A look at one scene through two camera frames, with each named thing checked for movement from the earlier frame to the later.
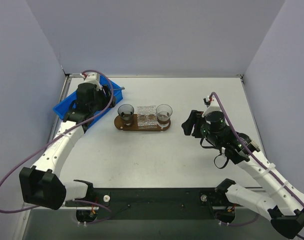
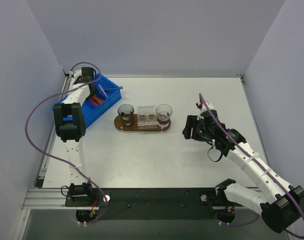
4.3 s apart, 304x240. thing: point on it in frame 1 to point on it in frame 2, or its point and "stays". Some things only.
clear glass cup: x=163 y=112 stays
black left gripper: x=108 y=95 to x=92 y=89
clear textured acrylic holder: x=147 y=116 stays
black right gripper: x=196 y=124 stays
